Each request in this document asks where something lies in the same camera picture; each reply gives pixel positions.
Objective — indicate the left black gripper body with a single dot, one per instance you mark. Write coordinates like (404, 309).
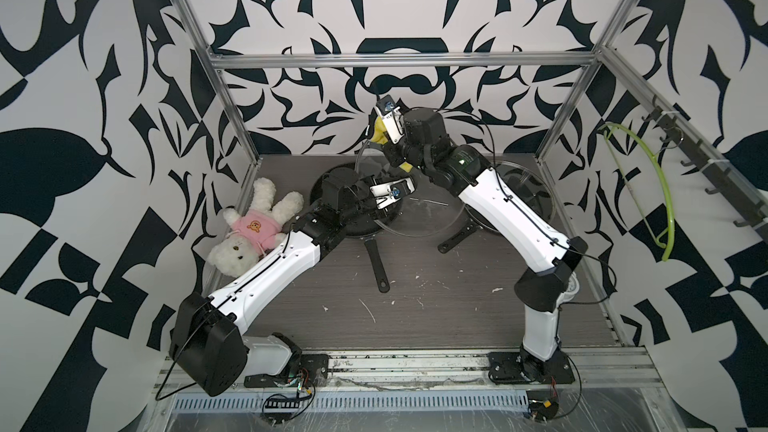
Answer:
(362, 203)

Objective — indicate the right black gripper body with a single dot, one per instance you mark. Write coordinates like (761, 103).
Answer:
(407, 147)

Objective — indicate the glass pot lid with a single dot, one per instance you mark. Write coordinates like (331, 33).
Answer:
(529, 187)
(428, 211)

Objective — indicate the yellow cleaning cloth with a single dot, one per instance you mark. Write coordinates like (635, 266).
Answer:
(389, 149)

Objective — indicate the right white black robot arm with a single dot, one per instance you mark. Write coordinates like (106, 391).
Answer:
(550, 280)

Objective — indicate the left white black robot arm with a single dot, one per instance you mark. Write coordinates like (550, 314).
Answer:
(207, 341)

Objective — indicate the left black frying pan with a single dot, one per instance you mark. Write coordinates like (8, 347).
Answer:
(371, 246)

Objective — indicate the black frying pan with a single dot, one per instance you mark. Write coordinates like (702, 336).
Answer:
(371, 246)
(474, 222)

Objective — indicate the white teddy bear pink shirt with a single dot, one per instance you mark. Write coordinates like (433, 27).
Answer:
(256, 232)

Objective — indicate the right black frying pan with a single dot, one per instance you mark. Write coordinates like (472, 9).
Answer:
(474, 222)

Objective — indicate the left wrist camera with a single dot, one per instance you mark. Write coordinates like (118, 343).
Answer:
(395, 189)

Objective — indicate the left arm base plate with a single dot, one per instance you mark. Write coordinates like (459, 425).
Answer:
(313, 366)

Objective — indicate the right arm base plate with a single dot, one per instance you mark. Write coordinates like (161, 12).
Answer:
(512, 368)

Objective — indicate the black wall hook rack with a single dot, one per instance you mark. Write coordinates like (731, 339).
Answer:
(702, 157)

